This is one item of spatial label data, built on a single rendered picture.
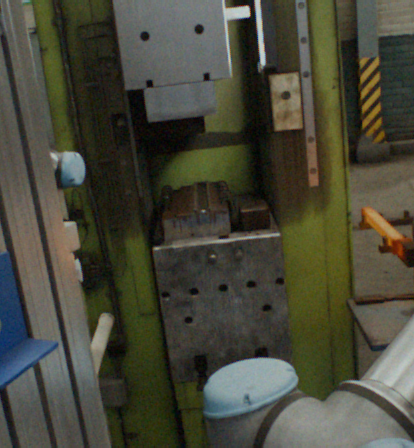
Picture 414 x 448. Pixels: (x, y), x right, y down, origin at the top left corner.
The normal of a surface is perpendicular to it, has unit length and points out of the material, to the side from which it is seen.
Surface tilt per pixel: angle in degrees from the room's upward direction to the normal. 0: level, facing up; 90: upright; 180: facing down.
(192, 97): 90
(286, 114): 90
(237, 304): 90
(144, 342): 90
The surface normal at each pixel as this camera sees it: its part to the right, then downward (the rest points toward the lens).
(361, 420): -0.18, -0.73
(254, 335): 0.03, 0.27
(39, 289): 0.91, 0.00
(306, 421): -0.32, -0.85
